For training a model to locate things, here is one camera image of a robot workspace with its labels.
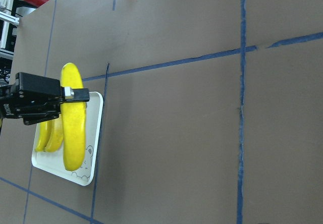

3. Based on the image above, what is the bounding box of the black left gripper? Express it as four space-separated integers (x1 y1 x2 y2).
1 72 90 125

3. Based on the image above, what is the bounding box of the yellow banana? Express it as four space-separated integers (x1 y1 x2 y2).
61 63 86 171

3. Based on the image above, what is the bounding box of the yellow banana moved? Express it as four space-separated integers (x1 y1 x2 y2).
45 117 64 152
35 121 52 152

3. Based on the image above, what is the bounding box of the white bear plate tray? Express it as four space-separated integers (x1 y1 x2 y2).
31 92 103 186

